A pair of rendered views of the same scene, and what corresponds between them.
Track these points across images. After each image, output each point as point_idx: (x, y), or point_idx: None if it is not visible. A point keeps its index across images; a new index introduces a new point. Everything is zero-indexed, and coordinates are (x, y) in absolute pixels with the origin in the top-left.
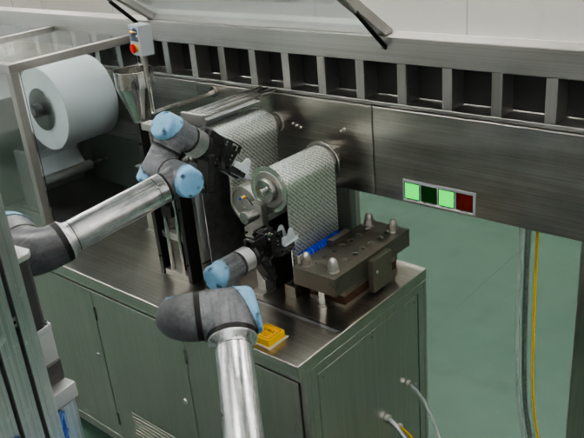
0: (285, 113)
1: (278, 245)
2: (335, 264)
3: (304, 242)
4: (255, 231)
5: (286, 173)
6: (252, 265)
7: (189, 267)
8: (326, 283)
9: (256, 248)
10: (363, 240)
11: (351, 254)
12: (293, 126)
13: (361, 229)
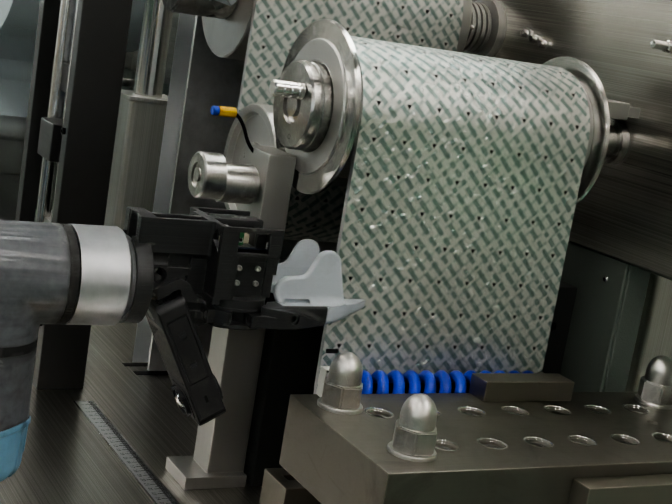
0: (516, 1)
1: (256, 288)
2: (421, 422)
3: (385, 347)
4: (194, 208)
5: (388, 63)
6: (102, 293)
7: (43, 328)
8: (361, 484)
9: (155, 251)
10: (602, 425)
11: (524, 438)
12: (525, 43)
13: (615, 402)
